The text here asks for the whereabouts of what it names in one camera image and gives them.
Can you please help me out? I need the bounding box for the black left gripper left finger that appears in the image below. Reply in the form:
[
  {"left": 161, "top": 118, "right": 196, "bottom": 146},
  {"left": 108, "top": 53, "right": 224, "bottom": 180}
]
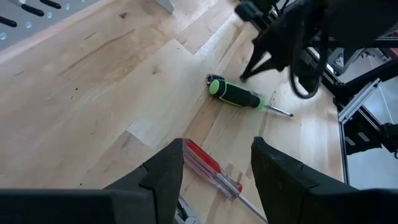
[{"left": 0, "top": 138, "right": 184, "bottom": 224}]

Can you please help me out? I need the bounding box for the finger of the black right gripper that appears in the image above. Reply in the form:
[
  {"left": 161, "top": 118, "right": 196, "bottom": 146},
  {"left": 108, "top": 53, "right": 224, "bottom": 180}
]
[
  {"left": 248, "top": 60, "right": 289, "bottom": 78},
  {"left": 239, "top": 46, "right": 270, "bottom": 82}
]

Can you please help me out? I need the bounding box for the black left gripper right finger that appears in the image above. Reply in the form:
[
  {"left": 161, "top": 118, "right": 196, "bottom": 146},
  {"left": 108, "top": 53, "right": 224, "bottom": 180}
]
[{"left": 251, "top": 136, "right": 398, "bottom": 224}]

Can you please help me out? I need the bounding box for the green black handled screwdriver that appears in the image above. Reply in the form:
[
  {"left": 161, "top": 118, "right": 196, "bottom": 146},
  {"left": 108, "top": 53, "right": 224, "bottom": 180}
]
[{"left": 208, "top": 78, "right": 295, "bottom": 118}]

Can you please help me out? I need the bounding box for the small chrome socket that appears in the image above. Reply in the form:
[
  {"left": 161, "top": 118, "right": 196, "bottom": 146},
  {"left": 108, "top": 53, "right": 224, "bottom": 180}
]
[{"left": 205, "top": 73, "right": 225, "bottom": 85}]

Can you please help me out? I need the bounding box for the red clear handled screwdriver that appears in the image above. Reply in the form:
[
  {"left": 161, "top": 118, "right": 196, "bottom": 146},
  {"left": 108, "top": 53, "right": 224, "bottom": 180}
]
[{"left": 182, "top": 139, "right": 269, "bottom": 224}]

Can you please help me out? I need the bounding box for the white perforated pegboard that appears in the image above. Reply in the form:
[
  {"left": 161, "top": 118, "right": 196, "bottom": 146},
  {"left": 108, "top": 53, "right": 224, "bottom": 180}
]
[{"left": 0, "top": 0, "right": 175, "bottom": 52}]

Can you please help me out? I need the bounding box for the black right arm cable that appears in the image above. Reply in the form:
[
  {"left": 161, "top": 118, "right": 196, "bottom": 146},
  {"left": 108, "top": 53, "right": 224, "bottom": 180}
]
[{"left": 287, "top": 18, "right": 323, "bottom": 100}]

